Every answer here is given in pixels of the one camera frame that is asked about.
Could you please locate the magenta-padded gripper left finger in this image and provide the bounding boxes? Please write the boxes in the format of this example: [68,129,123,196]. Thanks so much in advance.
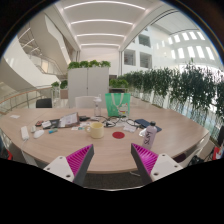
[43,143,95,187]

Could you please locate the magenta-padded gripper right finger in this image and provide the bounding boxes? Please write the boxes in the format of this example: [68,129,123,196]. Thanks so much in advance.
[130,143,184,186]

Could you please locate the white chair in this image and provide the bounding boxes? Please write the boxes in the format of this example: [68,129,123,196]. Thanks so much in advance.
[173,133,212,168]
[74,95,98,109]

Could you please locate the white computer mouse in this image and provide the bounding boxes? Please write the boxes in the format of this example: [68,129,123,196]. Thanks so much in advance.
[33,129,45,139]

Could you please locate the black wallet with white card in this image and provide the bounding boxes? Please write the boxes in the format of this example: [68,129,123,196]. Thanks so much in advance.
[41,118,61,130]

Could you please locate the colourful sticker sheet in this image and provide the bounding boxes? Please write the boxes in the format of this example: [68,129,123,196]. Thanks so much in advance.
[70,121,93,132]

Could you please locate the dark blue keyboard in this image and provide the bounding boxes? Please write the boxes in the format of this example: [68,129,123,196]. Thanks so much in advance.
[134,118,163,133]

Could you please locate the white power strip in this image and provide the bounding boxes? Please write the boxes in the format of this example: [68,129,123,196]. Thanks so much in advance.
[20,125,30,141]

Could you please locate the pale yellow mug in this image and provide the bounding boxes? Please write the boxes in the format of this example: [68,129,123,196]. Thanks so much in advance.
[84,121,105,140]

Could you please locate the flat round red coaster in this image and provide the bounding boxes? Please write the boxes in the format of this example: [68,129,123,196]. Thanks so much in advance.
[111,131,126,140]

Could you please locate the black chair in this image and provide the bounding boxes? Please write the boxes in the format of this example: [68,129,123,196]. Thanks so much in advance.
[35,97,53,109]

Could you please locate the clear shaker bottle white lid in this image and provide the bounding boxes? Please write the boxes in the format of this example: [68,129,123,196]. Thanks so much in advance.
[93,94,103,118]

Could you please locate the green tote bag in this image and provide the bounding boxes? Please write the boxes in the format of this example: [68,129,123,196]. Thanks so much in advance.
[104,92,132,118]

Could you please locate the glass railing wooden handrail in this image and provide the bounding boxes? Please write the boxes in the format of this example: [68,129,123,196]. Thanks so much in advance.
[0,84,54,116]

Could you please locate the brown planter with green plants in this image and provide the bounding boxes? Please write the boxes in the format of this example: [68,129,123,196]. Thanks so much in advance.
[50,79,69,100]

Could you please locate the long row of green plants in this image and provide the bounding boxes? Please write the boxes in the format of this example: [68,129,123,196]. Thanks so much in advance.
[123,61,224,124]

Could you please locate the white cabinet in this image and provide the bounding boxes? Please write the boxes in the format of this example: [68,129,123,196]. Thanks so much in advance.
[67,66,110,108]

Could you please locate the low planter with green plants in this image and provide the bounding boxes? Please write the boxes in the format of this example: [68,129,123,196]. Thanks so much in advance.
[108,78,129,94]

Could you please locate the green plants atop cabinet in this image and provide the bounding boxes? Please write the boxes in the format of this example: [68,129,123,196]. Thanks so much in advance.
[67,60,112,70]

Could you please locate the ceiling light strips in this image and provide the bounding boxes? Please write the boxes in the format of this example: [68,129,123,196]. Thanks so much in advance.
[63,0,148,48]

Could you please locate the black cables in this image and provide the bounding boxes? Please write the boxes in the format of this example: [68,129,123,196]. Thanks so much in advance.
[96,114,141,129]

